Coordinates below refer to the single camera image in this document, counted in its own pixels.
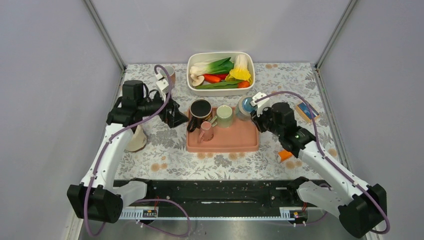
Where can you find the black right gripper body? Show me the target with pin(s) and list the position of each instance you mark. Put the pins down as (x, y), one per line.
(265, 121)

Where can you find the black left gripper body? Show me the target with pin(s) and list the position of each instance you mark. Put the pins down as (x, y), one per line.
(152, 106)

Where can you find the blue patterned mug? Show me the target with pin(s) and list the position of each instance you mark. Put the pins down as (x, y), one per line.
(244, 108)

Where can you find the large pink mug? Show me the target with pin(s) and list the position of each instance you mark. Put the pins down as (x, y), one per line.
(171, 76)

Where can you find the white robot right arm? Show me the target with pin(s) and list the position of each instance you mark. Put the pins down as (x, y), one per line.
(358, 206)

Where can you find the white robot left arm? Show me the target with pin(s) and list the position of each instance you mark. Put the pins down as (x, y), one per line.
(95, 197)

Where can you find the black mug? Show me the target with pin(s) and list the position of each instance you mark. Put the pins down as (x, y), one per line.
(201, 111)

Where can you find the small pink mug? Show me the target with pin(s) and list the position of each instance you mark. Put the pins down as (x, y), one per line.
(206, 132)

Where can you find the light green mug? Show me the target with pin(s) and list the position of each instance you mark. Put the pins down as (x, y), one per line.
(223, 117)

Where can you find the floral tablecloth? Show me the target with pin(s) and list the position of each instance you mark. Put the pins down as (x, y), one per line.
(165, 156)

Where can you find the orange blue box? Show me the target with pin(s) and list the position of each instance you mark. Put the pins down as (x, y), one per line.
(308, 113)

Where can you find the orange white marker box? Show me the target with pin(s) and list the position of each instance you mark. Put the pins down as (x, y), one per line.
(284, 155)

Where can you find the pink rectangular tray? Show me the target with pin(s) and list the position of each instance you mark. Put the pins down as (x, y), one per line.
(241, 136)

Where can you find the mushroom toy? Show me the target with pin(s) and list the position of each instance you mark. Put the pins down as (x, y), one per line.
(197, 80)

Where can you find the yellow napa cabbage toy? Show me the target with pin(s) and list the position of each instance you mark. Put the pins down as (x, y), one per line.
(240, 70)

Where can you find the white rectangular basin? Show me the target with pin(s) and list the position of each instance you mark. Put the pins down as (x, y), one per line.
(204, 57)

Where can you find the green bok choy toy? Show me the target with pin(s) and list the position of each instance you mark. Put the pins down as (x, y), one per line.
(221, 66)

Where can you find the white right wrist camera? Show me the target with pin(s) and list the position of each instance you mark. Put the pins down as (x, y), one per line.
(259, 102)

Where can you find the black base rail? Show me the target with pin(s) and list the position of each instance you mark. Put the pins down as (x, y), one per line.
(246, 200)

